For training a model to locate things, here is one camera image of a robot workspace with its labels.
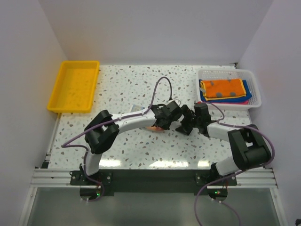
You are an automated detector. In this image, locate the white perforated plastic basket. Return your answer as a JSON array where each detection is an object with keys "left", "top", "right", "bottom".
[{"left": 196, "top": 68, "right": 261, "bottom": 111}]

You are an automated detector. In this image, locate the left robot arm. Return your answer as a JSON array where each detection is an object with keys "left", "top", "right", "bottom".
[{"left": 81, "top": 101, "right": 182, "bottom": 185}]

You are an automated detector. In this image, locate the pink microfiber towel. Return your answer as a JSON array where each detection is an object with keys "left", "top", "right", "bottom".
[{"left": 202, "top": 100, "right": 249, "bottom": 105}]

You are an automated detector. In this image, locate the blue towel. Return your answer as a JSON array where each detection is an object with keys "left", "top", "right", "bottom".
[{"left": 198, "top": 80, "right": 252, "bottom": 102}]

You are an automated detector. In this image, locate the aluminium extrusion rail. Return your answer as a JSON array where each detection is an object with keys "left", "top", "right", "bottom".
[{"left": 29, "top": 150, "right": 279, "bottom": 189}]

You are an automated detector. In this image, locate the white orange patterned towel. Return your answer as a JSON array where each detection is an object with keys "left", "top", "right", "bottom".
[{"left": 129, "top": 105, "right": 164, "bottom": 132}]

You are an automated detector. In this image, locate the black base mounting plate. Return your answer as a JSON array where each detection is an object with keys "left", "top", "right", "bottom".
[{"left": 70, "top": 169, "right": 237, "bottom": 197}]

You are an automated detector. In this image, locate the yellow plastic bin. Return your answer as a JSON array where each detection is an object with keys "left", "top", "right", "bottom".
[{"left": 47, "top": 61, "right": 100, "bottom": 113}]

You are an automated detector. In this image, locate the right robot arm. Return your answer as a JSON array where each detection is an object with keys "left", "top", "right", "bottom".
[{"left": 176, "top": 103, "right": 272, "bottom": 185}]

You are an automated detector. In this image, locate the orange grey cat towel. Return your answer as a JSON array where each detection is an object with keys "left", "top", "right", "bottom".
[{"left": 199, "top": 79, "right": 247, "bottom": 100}]

